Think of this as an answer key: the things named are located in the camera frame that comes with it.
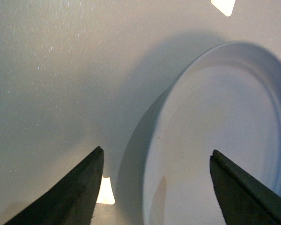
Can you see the light blue round plate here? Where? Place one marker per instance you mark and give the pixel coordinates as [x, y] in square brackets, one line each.
[228, 99]

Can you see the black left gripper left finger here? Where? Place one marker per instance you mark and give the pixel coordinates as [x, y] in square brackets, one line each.
[72, 200]

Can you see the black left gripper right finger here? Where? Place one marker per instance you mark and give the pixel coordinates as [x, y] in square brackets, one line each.
[242, 198]

